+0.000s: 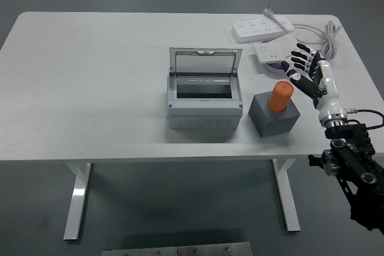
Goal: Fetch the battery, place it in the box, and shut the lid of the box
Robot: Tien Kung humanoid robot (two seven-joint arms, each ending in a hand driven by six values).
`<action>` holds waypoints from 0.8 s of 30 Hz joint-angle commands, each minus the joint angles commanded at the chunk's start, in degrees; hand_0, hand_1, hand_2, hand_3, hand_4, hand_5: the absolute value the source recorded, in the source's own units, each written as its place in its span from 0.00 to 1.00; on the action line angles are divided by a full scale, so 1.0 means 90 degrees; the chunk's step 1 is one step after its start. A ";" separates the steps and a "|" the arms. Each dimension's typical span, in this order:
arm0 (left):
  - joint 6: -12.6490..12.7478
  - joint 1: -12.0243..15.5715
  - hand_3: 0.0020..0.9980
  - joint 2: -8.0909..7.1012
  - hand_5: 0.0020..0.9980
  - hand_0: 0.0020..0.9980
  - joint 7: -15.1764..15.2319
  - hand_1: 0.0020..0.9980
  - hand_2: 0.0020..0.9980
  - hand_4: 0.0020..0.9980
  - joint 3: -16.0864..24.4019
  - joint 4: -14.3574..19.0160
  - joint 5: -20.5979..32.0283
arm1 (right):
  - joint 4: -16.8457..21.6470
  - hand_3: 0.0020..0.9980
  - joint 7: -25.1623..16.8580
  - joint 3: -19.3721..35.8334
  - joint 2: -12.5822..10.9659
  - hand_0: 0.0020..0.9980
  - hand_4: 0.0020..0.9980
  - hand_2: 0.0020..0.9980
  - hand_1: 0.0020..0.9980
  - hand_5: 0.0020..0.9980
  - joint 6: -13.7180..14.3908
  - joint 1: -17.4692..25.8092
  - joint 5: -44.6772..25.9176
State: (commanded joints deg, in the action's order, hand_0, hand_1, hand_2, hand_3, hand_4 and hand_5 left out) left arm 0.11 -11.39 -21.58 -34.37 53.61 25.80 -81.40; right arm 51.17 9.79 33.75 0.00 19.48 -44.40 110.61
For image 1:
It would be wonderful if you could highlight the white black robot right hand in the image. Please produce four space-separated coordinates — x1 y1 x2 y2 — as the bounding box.
280 43 346 122

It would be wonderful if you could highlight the orange cylinder battery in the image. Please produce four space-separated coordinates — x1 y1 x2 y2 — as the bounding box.
267 80 294 112

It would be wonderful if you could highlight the grey plastic junction box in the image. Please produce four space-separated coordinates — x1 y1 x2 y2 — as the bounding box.
166 73 243 132

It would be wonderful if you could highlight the smoky transparent box lid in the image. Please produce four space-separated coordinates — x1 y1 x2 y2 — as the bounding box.
169 47 243 76

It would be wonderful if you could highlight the grey cube battery holder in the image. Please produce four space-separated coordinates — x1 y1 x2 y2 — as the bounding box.
248 90 301 138

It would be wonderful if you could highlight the purple round disc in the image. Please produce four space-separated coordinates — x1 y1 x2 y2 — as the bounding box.
265 62 289 74

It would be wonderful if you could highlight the white power strip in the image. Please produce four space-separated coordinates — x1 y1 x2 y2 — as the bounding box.
230 17 296 44

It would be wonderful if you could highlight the white table leg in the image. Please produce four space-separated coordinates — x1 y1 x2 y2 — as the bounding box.
63 162 94 241
272 159 301 233

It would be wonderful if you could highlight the grey metal plate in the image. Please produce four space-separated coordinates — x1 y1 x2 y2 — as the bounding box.
101 241 253 256

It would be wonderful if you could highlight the white power cord with plug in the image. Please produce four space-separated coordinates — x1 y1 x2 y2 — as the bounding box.
262 4 343 65

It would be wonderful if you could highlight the white wall switch panel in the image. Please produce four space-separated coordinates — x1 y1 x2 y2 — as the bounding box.
277 34 302 55

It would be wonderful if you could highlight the white wall socket panel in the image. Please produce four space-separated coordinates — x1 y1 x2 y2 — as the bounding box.
253 41 291 64

